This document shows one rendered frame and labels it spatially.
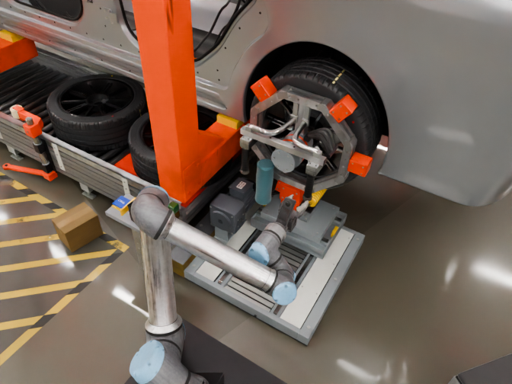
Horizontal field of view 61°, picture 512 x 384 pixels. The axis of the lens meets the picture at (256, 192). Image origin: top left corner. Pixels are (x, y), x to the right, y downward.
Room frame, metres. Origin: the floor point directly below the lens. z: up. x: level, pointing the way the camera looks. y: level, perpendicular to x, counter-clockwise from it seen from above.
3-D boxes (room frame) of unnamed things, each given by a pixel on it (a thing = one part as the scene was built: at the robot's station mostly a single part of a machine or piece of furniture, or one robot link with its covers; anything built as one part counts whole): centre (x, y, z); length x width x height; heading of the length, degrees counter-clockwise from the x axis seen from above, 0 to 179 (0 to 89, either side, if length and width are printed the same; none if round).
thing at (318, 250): (1.88, -0.28, 0.13); 0.50 x 0.36 x 0.10; 61
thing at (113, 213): (1.54, 0.57, 0.44); 0.43 x 0.17 x 0.03; 61
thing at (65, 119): (2.60, 1.14, 0.39); 0.66 x 0.66 x 0.24
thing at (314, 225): (1.88, -0.28, 0.32); 0.40 x 0.30 x 0.28; 61
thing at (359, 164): (1.59, -0.48, 0.85); 0.09 x 0.08 x 0.07; 61
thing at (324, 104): (1.73, -0.20, 0.85); 0.54 x 0.07 x 0.54; 61
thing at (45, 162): (2.23, 1.44, 0.30); 0.09 x 0.05 x 0.50; 61
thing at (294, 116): (1.67, -0.06, 1.03); 0.19 x 0.18 x 0.11; 151
